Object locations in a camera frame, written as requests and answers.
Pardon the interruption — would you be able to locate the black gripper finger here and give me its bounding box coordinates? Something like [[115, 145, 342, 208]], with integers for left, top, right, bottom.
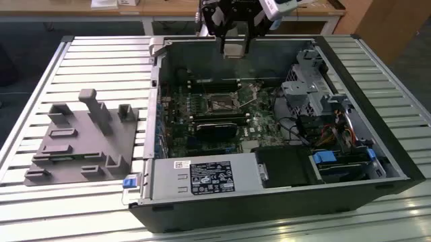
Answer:
[[201, 0, 234, 54], [245, 9, 273, 54]]

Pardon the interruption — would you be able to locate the silver square CPU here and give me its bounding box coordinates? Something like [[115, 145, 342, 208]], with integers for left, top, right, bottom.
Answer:
[[223, 43, 245, 59]]

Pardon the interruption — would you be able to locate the metal socket cover frame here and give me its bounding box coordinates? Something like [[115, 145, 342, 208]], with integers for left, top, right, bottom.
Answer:
[[235, 85, 270, 108]]

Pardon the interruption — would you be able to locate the metal CPU socket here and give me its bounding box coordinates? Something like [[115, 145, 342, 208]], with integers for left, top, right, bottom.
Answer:
[[205, 92, 242, 113]]

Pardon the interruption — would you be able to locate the metal drive cage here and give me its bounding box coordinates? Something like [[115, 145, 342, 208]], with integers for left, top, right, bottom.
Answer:
[[281, 49, 350, 118]]

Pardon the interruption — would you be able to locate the green RAM stick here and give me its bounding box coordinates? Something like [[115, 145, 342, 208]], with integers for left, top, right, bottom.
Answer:
[[48, 155, 87, 161], [195, 116, 247, 125]]

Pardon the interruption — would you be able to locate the green motherboard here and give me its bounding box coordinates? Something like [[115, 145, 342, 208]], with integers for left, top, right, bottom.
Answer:
[[158, 80, 293, 159]]

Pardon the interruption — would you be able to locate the black graphics card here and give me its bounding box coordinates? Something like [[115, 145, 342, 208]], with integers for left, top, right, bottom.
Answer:
[[194, 122, 242, 142]]

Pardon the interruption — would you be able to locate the silver chipset heatsink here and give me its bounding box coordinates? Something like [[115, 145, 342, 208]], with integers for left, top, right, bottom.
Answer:
[[241, 140, 262, 152]]

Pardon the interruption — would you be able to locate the wooden cabinet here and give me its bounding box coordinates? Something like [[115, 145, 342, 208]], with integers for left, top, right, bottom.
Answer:
[[333, 0, 431, 67]]

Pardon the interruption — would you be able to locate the wooden desk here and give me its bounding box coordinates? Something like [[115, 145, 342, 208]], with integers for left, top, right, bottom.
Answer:
[[0, 0, 347, 36]]

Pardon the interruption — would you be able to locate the black plastic drive cover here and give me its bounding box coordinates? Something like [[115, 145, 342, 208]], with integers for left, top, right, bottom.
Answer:
[[251, 145, 327, 189]]

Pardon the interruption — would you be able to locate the blue disk carrier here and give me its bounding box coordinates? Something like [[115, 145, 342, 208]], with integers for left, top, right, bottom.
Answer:
[[311, 149, 339, 167]]

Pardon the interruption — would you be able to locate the silver power supply unit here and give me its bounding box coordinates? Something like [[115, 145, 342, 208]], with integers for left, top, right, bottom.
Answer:
[[149, 152, 267, 200]]

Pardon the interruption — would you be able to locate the black hard disk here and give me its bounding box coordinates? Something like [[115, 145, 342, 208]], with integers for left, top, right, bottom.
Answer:
[[317, 161, 375, 183]]

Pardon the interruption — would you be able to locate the grey plastic parts rack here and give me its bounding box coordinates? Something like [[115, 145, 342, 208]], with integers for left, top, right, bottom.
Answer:
[[24, 88, 141, 187]]

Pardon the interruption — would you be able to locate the blue case latch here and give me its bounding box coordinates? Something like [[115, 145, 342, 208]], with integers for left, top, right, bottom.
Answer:
[[122, 176, 139, 189]]

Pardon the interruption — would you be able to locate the black open PC case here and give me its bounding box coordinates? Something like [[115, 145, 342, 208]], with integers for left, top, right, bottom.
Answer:
[[127, 34, 426, 234]]

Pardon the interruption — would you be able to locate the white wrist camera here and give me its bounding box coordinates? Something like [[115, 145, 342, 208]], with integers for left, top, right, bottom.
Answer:
[[261, 0, 301, 23]]

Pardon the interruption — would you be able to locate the black cable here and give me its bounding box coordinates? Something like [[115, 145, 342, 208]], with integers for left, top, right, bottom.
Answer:
[[275, 114, 319, 148]]

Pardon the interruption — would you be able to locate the coloured wire bundle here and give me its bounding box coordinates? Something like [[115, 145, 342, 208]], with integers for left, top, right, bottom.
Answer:
[[318, 123, 358, 149]]

